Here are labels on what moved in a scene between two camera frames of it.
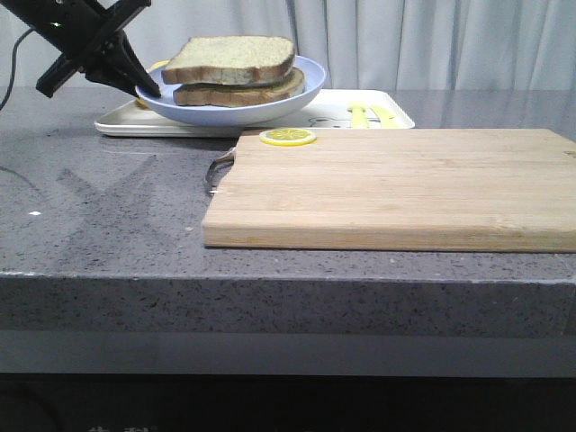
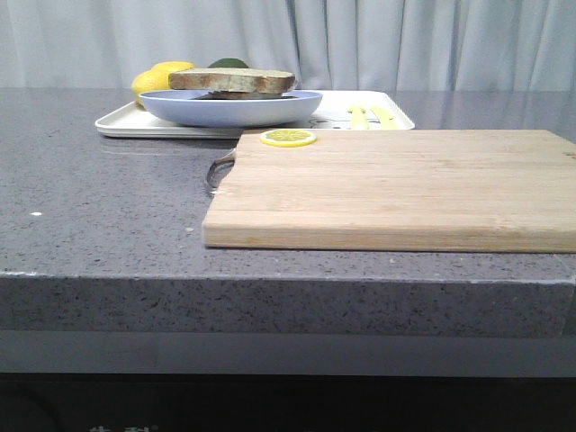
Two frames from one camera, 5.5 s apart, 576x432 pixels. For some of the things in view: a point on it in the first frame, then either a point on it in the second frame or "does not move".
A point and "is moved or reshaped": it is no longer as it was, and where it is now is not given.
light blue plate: (312, 71) is moved or reshaped
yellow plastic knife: (387, 119) does not move
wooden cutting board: (503, 190) does not move
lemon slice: (287, 136) does not move
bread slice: (231, 60) is moved or reshaped
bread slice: (240, 95) is moved or reshaped
